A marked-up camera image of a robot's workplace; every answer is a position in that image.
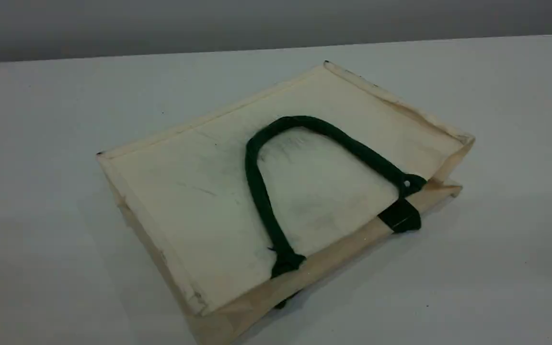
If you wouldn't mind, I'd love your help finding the white handbag with green handles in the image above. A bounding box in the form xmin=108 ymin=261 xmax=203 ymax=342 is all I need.
xmin=96 ymin=60 xmax=476 ymax=345

